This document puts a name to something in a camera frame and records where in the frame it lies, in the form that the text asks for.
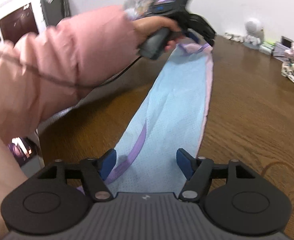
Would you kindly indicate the dark grey cabinet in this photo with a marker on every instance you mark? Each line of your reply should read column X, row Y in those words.
column 54, row 11

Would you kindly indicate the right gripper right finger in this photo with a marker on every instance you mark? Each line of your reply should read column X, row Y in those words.
column 199, row 174

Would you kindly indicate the black small box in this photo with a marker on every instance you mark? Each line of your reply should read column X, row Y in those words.
column 287, row 42

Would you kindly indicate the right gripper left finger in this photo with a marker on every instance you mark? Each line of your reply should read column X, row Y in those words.
column 90, row 171

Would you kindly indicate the person's left hand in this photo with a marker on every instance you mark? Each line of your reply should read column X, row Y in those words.
column 145, row 27

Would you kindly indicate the dark red door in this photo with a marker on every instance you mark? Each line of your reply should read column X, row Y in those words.
column 18, row 23

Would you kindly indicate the white power strip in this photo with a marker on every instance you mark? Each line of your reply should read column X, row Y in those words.
column 233, row 37

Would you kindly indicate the white astronaut figurine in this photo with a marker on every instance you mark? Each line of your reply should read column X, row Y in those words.
column 254, row 34

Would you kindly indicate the blue pink mesh garment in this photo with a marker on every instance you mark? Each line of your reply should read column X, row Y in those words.
column 172, row 116

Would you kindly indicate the phone screen display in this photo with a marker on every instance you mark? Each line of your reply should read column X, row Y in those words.
column 23, row 150

